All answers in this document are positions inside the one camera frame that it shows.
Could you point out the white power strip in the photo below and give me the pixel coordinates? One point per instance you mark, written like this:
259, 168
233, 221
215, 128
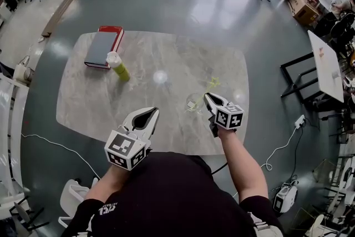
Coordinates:
300, 120

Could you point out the person's left forearm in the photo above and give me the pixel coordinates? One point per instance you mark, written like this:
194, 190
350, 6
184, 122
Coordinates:
106, 186

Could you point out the red and grey book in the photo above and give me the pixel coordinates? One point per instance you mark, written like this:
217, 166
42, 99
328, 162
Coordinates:
101, 45

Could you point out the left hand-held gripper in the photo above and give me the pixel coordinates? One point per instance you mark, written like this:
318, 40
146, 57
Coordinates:
123, 148

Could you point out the person's right forearm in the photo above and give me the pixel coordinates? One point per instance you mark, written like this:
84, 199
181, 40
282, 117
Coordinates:
242, 166

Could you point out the white table with black frame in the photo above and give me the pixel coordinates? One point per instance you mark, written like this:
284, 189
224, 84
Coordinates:
327, 69

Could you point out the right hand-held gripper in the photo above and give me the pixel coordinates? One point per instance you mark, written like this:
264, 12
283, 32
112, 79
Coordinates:
228, 118

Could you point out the white plastic chair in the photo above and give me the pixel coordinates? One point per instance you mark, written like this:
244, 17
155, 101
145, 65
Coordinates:
70, 199

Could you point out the long wooden plank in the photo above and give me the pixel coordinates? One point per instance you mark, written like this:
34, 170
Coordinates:
66, 5

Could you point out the white floor device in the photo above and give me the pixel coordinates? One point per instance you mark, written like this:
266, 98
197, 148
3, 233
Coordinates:
284, 198

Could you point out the white metal frame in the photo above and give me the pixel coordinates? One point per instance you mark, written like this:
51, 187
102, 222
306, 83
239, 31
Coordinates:
11, 133

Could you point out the clear drinking glass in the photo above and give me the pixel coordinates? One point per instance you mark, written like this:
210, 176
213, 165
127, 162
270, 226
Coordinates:
191, 104

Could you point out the green bottle with white cap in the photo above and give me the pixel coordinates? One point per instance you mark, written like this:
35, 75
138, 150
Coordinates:
122, 70

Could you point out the person's black shirt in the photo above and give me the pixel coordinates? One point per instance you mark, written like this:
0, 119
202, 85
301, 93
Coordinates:
174, 197

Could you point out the yellow star wand stirrer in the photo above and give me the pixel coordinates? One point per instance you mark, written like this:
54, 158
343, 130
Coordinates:
214, 82

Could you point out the brown cardboard box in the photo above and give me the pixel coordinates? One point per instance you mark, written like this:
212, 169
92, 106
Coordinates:
303, 8

